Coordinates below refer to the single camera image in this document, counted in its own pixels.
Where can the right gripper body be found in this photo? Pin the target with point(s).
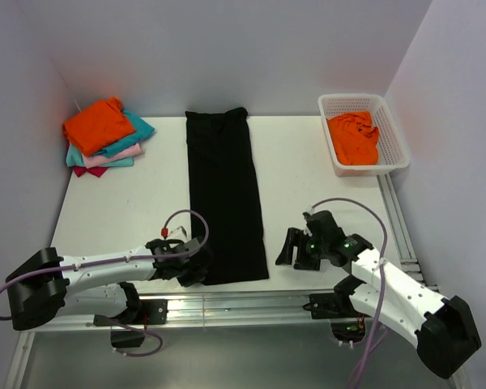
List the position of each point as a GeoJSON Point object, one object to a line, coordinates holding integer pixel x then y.
{"type": "Point", "coordinates": [304, 251]}

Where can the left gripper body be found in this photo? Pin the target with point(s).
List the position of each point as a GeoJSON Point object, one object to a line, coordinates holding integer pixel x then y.
{"type": "Point", "coordinates": [200, 263]}

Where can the black t shirt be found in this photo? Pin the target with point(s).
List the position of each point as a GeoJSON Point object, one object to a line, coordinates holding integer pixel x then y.
{"type": "Point", "coordinates": [224, 190]}

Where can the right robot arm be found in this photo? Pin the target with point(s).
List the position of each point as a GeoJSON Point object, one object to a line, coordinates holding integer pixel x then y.
{"type": "Point", "coordinates": [441, 329]}

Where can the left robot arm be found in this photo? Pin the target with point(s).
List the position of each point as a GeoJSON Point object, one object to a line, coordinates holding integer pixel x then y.
{"type": "Point", "coordinates": [50, 285]}

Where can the orange crumpled t shirt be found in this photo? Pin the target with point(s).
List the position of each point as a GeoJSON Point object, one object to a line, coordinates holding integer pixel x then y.
{"type": "Point", "coordinates": [355, 138]}

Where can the white plastic basket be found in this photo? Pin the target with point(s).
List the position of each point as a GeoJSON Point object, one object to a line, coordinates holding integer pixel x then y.
{"type": "Point", "coordinates": [391, 148]}

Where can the pink folded t shirt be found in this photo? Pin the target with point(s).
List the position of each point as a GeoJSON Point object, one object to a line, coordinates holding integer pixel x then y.
{"type": "Point", "coordinates": [125, 158]}

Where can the magenta folded t shirt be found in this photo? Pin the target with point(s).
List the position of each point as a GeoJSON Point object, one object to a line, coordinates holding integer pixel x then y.
{"type": "Point", "coordinates": [79, 171]}

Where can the teal folded t shirt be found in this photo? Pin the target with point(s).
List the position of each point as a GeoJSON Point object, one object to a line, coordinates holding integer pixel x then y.
{"type": "Point", "coordinates": [142, 132]}

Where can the orange folded t shirt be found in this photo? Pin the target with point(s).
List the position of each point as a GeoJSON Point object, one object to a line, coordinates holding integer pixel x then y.
{"type": "Point", "coordinates": [97, 126]}

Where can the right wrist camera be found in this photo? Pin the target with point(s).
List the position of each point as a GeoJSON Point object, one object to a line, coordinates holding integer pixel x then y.
{"type": "Point", "coordinates": [322, 227]}

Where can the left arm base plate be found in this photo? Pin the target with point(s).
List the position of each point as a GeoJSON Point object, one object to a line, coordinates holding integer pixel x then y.
{"type": "Point", "coordinates": [148, 312]}

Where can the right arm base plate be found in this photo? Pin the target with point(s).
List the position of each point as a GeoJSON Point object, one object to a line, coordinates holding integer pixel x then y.
{"type": "Point", "coordinates": [339, 305]}

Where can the aluminium mounting rail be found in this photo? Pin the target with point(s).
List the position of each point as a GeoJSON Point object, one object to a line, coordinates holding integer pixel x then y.
{"type": "Point", "coordinates": [190, 310]}

